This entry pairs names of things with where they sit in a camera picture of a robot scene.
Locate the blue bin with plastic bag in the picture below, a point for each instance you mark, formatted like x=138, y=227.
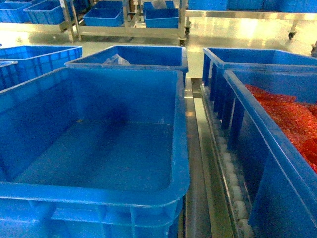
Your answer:
x=140, y=57

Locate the large empty blue bin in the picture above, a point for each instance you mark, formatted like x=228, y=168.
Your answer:
x=93, y=153

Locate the blue bin behind red parts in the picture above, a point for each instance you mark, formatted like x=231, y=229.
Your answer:
x=218, y=60

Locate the blue bin on cart right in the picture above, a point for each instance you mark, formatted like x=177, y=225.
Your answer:
x=161, y=18

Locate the blue bin on cart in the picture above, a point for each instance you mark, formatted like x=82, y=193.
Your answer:
x=105, y=13
x=161, y=18

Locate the blue bin with red parts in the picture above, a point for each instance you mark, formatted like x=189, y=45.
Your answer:
x=281, y=185

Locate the blue bin on cart left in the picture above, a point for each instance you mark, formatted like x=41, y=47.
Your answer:
x=105, y=13

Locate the blue bin far left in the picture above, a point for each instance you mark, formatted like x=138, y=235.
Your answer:
x=22, y=63

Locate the clear plastic bag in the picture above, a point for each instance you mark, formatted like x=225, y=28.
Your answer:
x=116, y=60

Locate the steel roller track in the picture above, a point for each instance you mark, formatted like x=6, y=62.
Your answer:
x=216, y=204

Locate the steel wheeled cart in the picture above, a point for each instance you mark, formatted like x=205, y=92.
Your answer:
x=132, y=28

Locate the red parts pile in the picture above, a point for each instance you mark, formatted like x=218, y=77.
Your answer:
x=298, y=121

